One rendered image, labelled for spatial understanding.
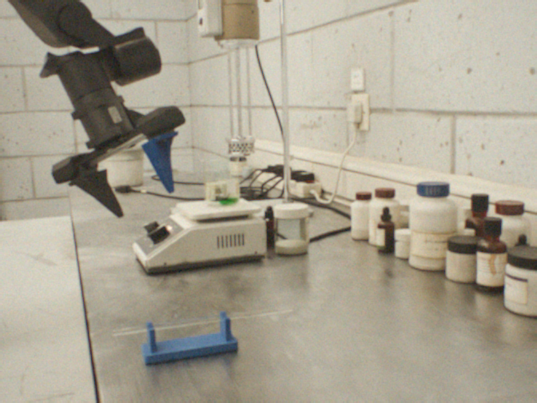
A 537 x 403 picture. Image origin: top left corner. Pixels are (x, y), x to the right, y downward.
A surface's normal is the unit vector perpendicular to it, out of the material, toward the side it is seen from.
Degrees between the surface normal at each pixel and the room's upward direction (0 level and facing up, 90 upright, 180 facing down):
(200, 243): 90
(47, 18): 90
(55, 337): 0
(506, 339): 0
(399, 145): 90
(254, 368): 0
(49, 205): 90
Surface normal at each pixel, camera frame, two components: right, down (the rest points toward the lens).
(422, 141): -0.94, 0.08
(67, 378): -0.03, -0.98
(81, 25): 0.60, 0.13
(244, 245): 0.36, 0.15
